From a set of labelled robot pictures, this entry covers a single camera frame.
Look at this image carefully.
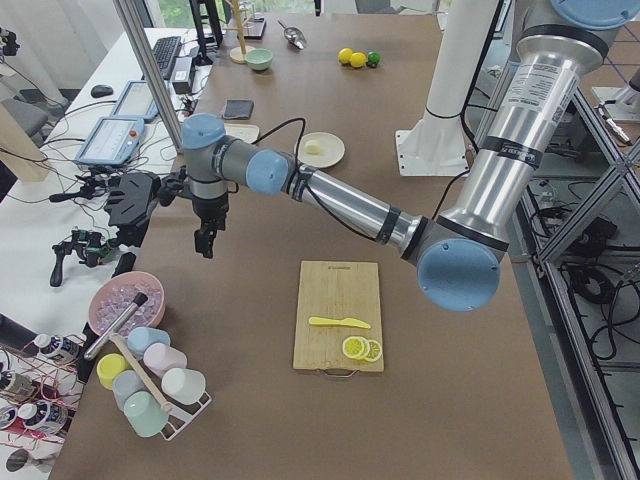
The yellow lemon outer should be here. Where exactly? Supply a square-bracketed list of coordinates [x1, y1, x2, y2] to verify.
[338, 48, 353, 65]

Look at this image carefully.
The steel muddler black tip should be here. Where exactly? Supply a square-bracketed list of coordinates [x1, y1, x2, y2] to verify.
[83, 292, 148, 361]

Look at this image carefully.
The mint green cup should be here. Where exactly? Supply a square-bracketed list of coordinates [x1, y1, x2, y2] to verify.
[123, 391, 169, 438]

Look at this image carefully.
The pink cup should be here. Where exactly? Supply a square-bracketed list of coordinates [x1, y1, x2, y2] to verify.
[143, 342, 187, 377]

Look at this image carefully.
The white cup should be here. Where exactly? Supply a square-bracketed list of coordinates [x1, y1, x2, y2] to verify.
[161, 368, 206, 405]

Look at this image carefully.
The lemon slice back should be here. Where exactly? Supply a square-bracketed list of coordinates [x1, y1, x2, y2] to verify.
[363, 339, 383, 363]

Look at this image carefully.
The yellow plastic knife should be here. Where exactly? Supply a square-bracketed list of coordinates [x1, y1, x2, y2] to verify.
[308, 316, 371, 330]

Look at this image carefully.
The black computer mouse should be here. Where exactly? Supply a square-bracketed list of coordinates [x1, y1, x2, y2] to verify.
[90, 84, 114, 98]

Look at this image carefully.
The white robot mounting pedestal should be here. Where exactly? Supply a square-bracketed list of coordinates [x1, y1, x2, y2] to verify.
[396, 1, 502, 177]

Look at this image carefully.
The yellow lemon near lime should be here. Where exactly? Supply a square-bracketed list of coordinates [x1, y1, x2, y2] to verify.
[349, 52, 368, 69]

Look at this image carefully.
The pink bowl of ice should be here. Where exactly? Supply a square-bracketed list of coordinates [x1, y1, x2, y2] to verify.
[88, 271, 166, 337]

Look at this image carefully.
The blue cup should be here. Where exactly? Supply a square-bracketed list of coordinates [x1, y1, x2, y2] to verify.
[126, 326, 171, 360]

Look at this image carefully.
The green lime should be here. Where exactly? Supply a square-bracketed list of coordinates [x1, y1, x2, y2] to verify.
[367, 51, 381, 68]

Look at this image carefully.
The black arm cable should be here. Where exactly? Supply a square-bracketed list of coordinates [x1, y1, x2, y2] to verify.
[252, 117, 386, 241]

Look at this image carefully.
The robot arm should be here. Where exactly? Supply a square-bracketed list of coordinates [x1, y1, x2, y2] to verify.
[137, 14, 459, 318]

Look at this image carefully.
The black keyboard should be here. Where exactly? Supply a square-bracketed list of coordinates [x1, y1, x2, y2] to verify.
[152, 36, 182, 80]

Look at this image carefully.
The blue teach pendant near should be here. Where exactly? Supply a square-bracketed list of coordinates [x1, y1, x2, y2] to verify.
[75, 116, 145, 166]

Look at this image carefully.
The grey cup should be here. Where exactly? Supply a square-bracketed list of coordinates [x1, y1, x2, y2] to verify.
[112, 370, 146, 411]

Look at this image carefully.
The grey folded cloth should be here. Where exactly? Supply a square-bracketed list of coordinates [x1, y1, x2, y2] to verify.
[222, 99, 254, 120]

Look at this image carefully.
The mint green bowl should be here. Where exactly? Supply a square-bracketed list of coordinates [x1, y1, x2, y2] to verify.
[245, 48, 274, 72]

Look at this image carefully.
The cream round plate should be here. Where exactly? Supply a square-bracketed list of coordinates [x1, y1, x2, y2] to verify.
[298, 132, 346, 168]

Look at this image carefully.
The aluminium frame post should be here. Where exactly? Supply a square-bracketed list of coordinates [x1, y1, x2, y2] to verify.
[113, 0, 182, 154]

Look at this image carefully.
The blue teach pendant far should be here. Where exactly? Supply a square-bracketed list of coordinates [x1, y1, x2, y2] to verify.
[111, 80, 158, 122]

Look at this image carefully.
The wooden mug tree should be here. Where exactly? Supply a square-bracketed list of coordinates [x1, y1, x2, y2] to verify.
[224, 0, 254, 64]

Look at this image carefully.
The bamboo cutting board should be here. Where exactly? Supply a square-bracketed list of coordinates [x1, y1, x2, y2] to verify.
[293, 260, 385, 375]

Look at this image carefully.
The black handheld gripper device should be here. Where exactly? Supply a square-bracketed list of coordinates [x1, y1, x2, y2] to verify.
[49, 228, 120, 287]

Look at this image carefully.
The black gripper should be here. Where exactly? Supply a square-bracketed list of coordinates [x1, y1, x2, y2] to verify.
[157, 167, 229, 259]

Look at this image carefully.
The white wire cup rack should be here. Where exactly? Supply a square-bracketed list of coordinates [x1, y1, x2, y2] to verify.
[159, 391, 214, 441]

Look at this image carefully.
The yellow cup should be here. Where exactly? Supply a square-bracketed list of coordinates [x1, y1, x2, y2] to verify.
[96, 353, 131, 390]

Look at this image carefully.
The blue teach pendant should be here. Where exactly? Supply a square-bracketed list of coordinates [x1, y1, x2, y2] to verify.
[75, 116, 145, 166]
[111, 80, 158, 122]

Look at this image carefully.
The steel scoop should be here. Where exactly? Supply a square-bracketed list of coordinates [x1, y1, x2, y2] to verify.
[278, 19, 307, 50]

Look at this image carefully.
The cream rabbit tray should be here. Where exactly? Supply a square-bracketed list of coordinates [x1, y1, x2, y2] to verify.
[224, 122, 260, 144]

